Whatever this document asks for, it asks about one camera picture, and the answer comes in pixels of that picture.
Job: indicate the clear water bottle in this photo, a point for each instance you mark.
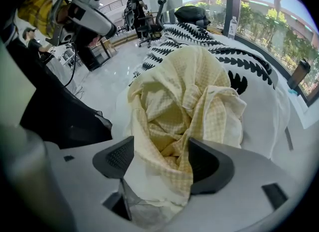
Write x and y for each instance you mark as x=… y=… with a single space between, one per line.
x=232 y=29

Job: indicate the black frame side table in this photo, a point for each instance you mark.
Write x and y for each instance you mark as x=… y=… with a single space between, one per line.
x=86 y=59

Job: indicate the white round floor bed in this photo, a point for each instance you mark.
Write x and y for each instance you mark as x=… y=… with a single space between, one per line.
x=261 y=116

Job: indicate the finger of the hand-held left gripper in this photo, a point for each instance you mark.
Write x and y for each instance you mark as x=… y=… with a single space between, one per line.
x=99 y=22

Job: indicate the person's left forearm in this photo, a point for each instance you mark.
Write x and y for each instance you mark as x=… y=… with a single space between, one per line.
x=37 y=9

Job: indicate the black office chair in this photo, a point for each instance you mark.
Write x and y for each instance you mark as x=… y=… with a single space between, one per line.
x=154 y=27

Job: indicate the small teal object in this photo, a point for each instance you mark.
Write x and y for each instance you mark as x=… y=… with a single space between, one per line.
x=292 y=90

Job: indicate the large window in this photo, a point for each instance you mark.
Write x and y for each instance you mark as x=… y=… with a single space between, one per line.
x=274 y=26

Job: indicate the black drinking bottle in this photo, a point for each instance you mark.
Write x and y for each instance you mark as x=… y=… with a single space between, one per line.
x=297 y=76

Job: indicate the black white patterned blanket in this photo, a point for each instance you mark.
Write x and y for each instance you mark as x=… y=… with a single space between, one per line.
x=211 y=44

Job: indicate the black backpack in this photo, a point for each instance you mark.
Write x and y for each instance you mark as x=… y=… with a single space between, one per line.
x=192 y=14

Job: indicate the cream yellow garment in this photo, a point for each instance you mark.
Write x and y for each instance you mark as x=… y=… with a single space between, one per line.
x=179 y=88

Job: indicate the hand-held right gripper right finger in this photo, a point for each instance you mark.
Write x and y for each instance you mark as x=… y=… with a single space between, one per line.
x=236 y=188

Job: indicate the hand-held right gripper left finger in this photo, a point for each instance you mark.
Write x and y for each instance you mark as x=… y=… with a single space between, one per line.
x=94 y=188

